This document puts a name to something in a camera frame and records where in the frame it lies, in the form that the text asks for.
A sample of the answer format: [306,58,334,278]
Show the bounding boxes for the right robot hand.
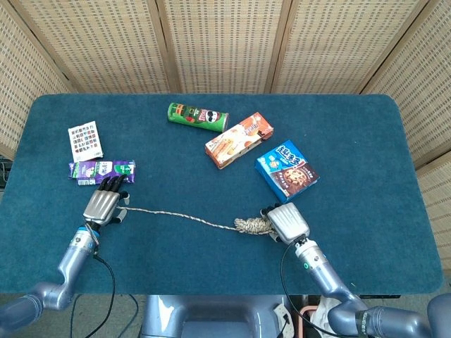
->
[260,201,311,244]

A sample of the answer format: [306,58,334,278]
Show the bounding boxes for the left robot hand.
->
[82,174,130,227]

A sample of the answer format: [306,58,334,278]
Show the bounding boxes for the beige speckled rope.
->
[116,206,278,236]

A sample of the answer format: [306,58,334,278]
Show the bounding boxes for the purple drink carton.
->
[68,159,137,187]

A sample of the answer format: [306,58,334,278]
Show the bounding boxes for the blue chocolate cookie box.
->
[255,139,321,205]

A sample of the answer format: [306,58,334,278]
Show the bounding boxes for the white picture card box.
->
[67,120,105,163]

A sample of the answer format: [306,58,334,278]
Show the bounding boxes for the white spotted slipper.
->
[273,301,295,337]

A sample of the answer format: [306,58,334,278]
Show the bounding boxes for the orange snack box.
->
[204,111,275,170]

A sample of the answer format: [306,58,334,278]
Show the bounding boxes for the white crumpled cloth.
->
[309,295,339,332]

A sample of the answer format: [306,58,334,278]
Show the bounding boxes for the blue felt table cover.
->
[0,93,447,296]

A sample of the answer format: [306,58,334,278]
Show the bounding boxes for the black device on floor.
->
[0,160,13,189]

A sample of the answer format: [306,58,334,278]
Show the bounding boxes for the grey-blue robot torso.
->
[140,294,297,338]

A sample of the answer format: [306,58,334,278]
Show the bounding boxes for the green Pringles can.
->
[167,102,230,133]

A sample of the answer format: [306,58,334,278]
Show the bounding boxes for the woven bamboo folding screen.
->
[0,0,451,219]

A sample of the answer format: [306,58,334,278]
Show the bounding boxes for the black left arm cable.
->
[84,255,116,338]

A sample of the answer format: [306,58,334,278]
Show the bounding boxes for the pink stool frame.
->
[297,304,320,338]

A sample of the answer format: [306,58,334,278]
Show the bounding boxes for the dark blue floor cable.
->
[69,294,139,338]

